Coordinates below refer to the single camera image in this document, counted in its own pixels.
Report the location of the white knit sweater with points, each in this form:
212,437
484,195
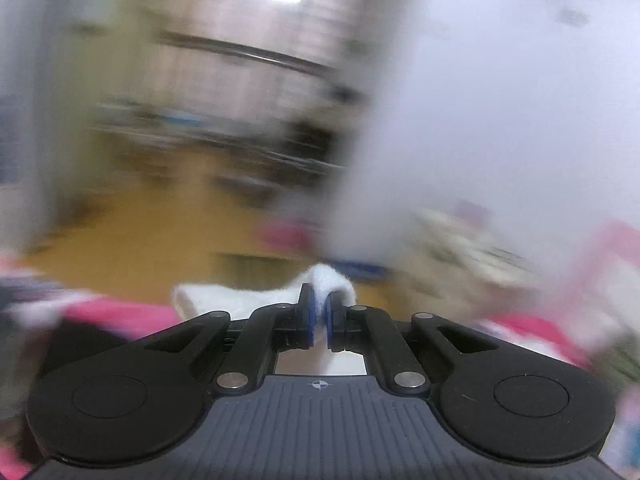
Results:
225,300

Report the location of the pink headboard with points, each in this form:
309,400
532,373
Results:
600,270

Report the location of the cream nightstand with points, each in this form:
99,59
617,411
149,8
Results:
465,255

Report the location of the balcony railing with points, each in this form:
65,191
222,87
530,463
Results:
260,55

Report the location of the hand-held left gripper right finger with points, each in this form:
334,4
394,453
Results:
331,321

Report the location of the pink floral blanket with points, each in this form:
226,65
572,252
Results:
125,316

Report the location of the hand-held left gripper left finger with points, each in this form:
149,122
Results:
310,316

